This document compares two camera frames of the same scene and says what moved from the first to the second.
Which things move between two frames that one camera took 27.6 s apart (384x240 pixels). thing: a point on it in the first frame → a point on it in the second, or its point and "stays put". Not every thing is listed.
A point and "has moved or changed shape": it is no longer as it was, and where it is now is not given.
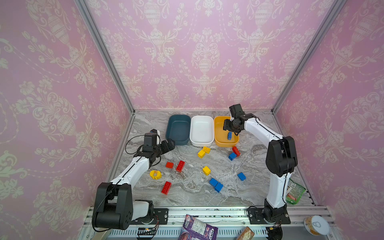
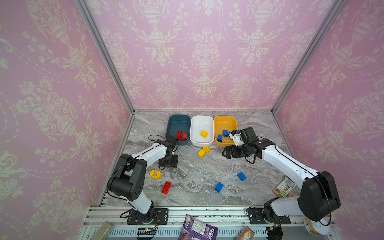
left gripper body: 156,150 → 172,161
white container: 202,130 stays put
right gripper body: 229,127 → 232,151
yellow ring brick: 158,176 stays put
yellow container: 220,135 stays put
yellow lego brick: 206,170 → 204,134
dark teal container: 178,129 stays put
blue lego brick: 218,187 stays put
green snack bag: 294,192 stays put
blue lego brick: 232,156 has moved or changed shape
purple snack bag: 194,229 stays put
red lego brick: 180,166 → 179,135
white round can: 317,225 stays put
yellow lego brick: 206,149 stays put
